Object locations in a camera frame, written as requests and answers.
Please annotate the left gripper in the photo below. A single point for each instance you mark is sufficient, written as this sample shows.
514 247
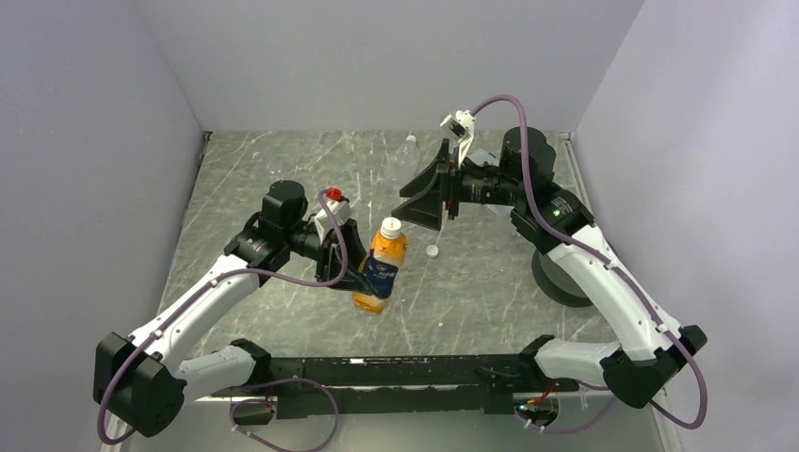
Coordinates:
356 261

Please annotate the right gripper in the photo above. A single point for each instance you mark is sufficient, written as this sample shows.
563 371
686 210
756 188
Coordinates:
437 167

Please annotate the short clear plastic bottle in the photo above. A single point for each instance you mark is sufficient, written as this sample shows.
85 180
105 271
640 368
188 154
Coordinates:
401 164

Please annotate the orange juice bottle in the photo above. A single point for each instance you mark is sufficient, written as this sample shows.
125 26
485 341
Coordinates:
381 266

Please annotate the white cap with logo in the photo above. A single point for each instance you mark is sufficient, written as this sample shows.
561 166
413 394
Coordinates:
391 228

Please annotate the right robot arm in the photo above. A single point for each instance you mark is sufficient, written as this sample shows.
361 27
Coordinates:
650 348

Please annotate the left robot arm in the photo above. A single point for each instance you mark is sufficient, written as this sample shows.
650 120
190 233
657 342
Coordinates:
143 379

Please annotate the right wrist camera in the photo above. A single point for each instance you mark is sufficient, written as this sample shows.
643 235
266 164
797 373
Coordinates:
460 124

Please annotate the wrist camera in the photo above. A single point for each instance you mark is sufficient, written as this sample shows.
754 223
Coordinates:
335 209
460 124

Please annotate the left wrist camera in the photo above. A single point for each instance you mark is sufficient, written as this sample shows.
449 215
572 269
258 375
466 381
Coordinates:
335 209

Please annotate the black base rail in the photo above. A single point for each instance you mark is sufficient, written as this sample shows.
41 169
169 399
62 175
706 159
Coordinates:
486 383

